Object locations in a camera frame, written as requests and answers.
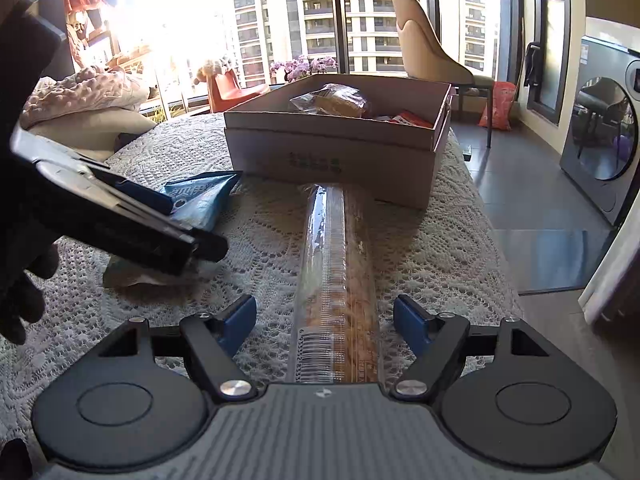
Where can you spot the beige plush toy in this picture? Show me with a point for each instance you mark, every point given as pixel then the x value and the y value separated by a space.
pixel 215 69

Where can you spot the beige pillows with blanket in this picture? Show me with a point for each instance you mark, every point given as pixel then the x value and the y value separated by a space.
pixel 85 90

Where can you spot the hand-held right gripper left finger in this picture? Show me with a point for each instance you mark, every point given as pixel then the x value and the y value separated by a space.
pixel 240 325

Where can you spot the long clear cookie packet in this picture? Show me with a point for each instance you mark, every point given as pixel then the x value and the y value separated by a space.
pixel 340 285

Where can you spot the grey washing machine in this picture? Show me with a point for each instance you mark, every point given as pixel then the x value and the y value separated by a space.
pixel 600 130

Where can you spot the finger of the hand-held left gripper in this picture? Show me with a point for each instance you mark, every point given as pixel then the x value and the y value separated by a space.
pixel 150 235
pixel 145 197

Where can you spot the beige pillow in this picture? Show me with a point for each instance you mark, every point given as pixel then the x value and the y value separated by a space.
pixel 100 130

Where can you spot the beige cardboard box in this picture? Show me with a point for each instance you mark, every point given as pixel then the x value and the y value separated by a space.
pixel 350 170

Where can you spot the clear bread packet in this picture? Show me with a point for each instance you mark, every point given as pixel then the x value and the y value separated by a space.
pixel 340 102

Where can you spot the orange plastic bag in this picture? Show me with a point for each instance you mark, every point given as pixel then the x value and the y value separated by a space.
pixel 497 107

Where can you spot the beige chair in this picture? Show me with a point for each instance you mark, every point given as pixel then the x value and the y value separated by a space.
pixel 425 50

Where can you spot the orange kid's chair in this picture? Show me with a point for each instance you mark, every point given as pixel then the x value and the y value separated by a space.
pixel 235 91

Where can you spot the red spicy strip packet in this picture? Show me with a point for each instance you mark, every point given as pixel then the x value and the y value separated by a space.
pixel 410 121

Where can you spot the person's left hand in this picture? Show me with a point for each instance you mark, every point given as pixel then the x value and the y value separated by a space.
pixel 22 305

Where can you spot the black framed window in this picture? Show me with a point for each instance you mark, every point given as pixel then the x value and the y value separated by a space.
pixel 552 50

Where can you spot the pink flower plant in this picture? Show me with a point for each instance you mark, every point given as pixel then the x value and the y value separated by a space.
pixel 300 67

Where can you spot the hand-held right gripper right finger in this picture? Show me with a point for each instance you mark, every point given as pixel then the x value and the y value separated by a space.
pixel 411 325

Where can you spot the blue printed snack packet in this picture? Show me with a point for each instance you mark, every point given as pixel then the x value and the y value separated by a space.
pixel 205 197

